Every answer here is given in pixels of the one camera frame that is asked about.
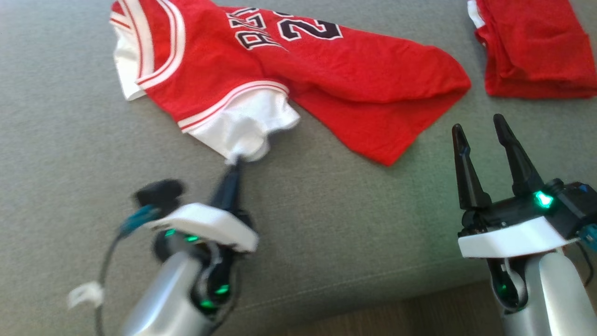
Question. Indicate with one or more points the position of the red white basketball jersey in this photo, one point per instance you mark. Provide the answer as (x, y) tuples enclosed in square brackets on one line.
[(364, 84)]

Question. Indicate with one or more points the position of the red basketball shorts white stripe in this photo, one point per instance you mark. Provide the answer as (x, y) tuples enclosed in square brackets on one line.
[(536, 51)]

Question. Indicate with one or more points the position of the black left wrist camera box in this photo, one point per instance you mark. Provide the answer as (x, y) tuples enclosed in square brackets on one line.
[(158, 193)]

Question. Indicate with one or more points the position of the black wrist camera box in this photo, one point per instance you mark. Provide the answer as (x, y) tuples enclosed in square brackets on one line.
[(158, 193), (580, 205)]

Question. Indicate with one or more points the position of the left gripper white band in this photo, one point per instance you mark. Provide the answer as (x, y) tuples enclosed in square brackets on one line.
[(210, 224)]

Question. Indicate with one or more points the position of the large grey fabric sofa ottoman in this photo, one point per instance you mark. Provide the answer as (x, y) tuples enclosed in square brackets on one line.
[(326, 210)]

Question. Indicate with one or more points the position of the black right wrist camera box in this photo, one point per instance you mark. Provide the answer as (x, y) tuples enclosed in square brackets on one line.
[(580, 205)]

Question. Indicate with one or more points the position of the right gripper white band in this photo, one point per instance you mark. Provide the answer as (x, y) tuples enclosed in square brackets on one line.
[(508, 233)]

